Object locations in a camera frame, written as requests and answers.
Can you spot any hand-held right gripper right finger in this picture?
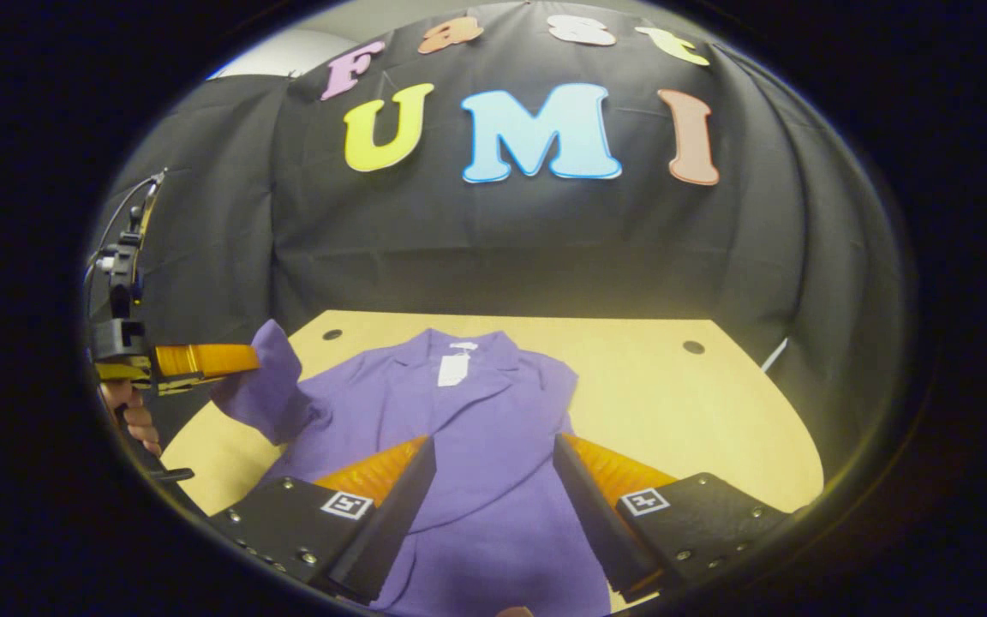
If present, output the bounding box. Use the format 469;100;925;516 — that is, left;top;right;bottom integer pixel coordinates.
552;433;794;602

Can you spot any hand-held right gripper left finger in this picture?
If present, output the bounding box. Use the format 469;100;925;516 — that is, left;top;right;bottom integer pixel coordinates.
206;435;439;605

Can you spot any purple knit garment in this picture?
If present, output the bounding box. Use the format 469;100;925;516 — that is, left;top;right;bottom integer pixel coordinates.
209;320;614;617

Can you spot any black backdrop cloth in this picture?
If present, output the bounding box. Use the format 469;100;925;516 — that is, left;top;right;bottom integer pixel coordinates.
87;0;906;446

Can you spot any grey cable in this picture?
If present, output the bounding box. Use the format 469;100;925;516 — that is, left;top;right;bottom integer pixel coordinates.
85;174;160;284

